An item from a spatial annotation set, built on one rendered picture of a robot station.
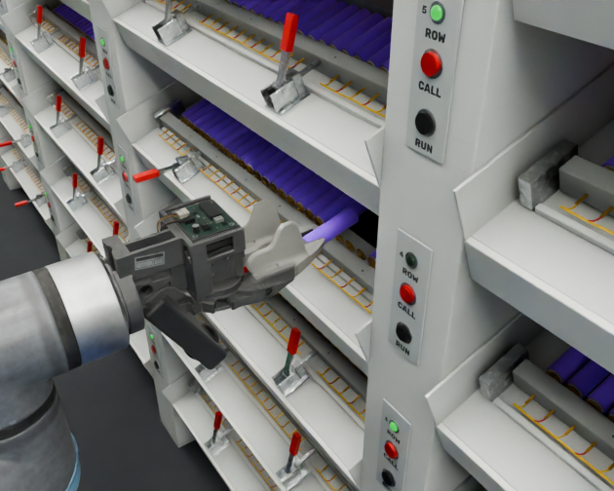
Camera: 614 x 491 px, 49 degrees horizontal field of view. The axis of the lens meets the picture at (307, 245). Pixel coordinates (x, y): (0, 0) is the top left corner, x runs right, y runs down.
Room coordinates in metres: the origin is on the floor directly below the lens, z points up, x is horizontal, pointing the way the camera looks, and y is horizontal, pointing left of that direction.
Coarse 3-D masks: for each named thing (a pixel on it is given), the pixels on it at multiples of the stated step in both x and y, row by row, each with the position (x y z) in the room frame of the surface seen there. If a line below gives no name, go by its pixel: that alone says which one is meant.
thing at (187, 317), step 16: (160, 304) 0.47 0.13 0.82; (176, 304) 0.51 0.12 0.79; (160, 320) 0.47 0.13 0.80; (176, 320) 0.48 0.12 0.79; (192, 320) 0.51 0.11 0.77; (176, 336) 0.48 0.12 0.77; (192, 336) 0.49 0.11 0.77; (208, 336) 0.50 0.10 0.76; (192, 352) 0.49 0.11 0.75; (208, 352) 0.50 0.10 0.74; (224, 352) 0.51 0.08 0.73; (208, 368) 0.50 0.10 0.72
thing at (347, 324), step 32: (160, 96) 1.02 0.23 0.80; (192, 96) 1.05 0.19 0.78; (128, 128) 0.99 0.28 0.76; (160, 128) 1.00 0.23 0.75; (160, 160) 0.93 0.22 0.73; (192, 192) 0.83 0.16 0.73; (224, 192) 0.81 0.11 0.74; (288, 288) 0.61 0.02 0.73; (320, 288) 0.60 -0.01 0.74; (352, 288) 0.59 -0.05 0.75; (320, 320) 0.56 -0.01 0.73; (352, 320) 0.55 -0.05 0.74; (352, 352) 0.52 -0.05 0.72
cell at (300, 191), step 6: (306, 180) 0.76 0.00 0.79; (312, 180) 0.76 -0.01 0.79; (318, 180) 0.76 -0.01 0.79; (324, 180) 0.76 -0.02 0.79; (300, 186) 0.75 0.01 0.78; (306, 186) 0.75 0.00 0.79; (312, 186) 0.75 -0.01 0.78; (294, 192) 0.74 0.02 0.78; (300, 192) 0.74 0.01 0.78; (306, 192) 0.75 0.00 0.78; (294, 198) 0.74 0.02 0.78
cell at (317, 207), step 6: (330, 192) 0.73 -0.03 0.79; (336, 192) 0.73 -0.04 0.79; (342, 192) 0.73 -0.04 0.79; (324, 198) 0.72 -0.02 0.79; (330, 198) 0.72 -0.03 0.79; (336, 198) 0.72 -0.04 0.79; (312, 204) 0.71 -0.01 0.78; (318, 204) 0.71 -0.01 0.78; (324, 204) 0.71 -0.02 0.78; (312, 210) 0.70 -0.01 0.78; (318, 210) 0.71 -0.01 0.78
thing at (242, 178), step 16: (176, 128) 0.96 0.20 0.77; (192, 144) 0.90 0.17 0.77; (208, 144) 0.89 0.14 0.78; (208, 160) 0.87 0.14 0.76; (224, 160) 0.84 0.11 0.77; (208, 176) 0.84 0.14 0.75; (224, 176) 0.83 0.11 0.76; (240, 176) 0.80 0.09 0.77; (256, 192) 0.76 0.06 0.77; (272, 192) 0.75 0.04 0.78; (288, 208) 0.71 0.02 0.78; (304, 224) 0.68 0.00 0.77; (336, 256) 0.62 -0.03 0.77; (352, 256) 0.61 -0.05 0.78; (352, 272) 0.59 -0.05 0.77; (368, 272) 0.58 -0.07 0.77; (368, 288) 0.57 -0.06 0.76
